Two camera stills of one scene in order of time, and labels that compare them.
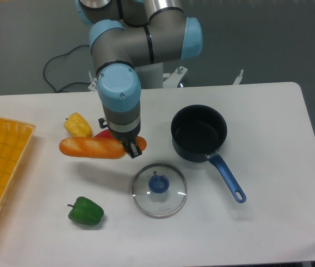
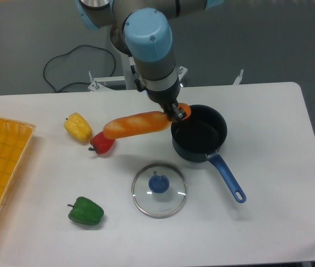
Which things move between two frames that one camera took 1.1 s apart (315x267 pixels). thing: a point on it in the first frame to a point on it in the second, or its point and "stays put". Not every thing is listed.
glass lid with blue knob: [160, 190] stays put
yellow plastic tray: [2, 144] stays put
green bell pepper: [85, 211] stays put
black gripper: [126, 130] to [166, 98]
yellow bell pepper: [77, 125] stays put
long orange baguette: [96, 148] to [138, 124]
